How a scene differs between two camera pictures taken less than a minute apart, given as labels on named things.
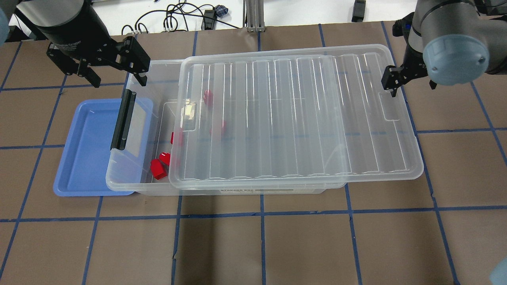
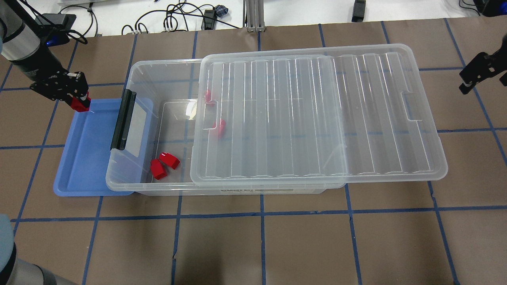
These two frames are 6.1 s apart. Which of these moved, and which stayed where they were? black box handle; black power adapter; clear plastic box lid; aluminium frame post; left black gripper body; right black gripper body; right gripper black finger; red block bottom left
Moved: right gripper black finger; left black gripper body; clear plastic box lid; right black gripper body
Stayed: red block bottom left; aluminium frame post; black box handle; black power adapter
